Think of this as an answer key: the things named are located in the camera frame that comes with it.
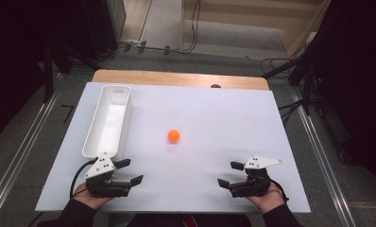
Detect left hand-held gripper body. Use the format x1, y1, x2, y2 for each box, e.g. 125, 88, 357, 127
83, 151, 132, 199

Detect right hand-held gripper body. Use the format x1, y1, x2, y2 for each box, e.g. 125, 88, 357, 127
229, 154, 284, 199

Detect white plastic bin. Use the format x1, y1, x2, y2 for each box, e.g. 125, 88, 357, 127
81, 84, 133, 161

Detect orange ball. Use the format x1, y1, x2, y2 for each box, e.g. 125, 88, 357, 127
167, 129, 181, 144

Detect person's right hand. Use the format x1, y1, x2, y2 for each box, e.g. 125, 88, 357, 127
246, 183, 286, 215

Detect person's left hand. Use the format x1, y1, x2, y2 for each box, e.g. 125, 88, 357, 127
72, 183, 115, 211

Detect white board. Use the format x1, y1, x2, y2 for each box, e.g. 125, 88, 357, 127
34, 81, 312, 214

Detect wooden table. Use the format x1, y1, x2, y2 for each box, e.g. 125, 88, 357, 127
91, 69, 270, 92

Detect black metal stand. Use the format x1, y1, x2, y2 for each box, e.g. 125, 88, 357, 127
261, 51, 323, 116
42, 40, 103, 104

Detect white power strip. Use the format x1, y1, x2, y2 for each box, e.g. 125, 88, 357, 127
119, 39, 144, 47

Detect dark curtain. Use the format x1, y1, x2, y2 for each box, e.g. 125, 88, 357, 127
302, 0, 376, 200
0, 0, 93, 148

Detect black cabinet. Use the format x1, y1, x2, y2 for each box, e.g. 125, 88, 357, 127
81, 0, 128, 61

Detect wooden platform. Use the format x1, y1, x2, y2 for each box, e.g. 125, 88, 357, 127
180, 0, 333, 59

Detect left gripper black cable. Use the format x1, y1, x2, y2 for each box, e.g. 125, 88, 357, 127
69, 159, 98, 200

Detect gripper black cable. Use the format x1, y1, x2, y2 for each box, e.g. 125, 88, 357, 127
269, 178, 290, 203
69, 159, 98, 200

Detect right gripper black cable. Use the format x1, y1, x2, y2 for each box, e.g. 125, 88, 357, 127
269, 178, 290, 203

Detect metal floor rail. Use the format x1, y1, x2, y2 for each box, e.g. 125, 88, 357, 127
0, 73, 63, 219
290, 85, 358, 227

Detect black floor cables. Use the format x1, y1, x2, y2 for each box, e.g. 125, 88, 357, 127
259, 56, 304, 128

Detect black hanging cables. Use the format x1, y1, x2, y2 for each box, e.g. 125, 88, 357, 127
179, 0, 202, 55

